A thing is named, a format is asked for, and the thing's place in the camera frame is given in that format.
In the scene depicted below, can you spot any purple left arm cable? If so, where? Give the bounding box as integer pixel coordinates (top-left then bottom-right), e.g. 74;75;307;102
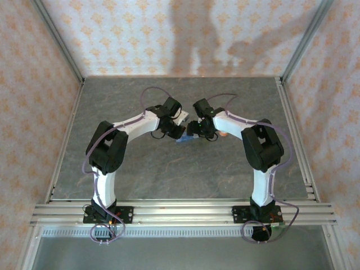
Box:
81;86;181;245

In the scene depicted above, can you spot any aluminium side rail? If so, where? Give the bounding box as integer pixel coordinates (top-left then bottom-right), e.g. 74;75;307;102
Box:
44;80;86;204
274;76;321;203

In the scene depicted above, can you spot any aluminium mounting rail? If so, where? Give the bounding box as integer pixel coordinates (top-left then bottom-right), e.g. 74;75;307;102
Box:
30;199;338;226

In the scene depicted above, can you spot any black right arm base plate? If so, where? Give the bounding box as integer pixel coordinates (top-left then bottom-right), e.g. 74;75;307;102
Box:
232;206;282;225

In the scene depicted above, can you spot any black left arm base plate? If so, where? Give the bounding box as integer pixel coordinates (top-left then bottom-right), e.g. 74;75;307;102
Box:
83;206;134;225

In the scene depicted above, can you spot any aluminium frame post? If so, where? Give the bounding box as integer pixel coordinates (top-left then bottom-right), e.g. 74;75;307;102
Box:
29;0;86;85
280;0;335;85

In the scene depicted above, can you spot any grey slotted cable duct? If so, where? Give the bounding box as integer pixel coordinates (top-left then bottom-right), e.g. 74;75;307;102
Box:
38;226;324;239

